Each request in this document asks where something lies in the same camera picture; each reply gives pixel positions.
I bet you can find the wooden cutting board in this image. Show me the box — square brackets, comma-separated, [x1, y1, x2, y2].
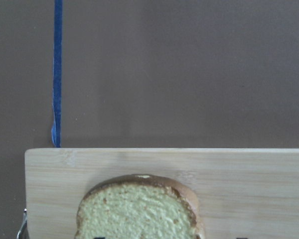
[25, 148, 299, 239]

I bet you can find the bread slice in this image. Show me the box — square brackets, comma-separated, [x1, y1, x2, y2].
[74, 174, 205, 239]

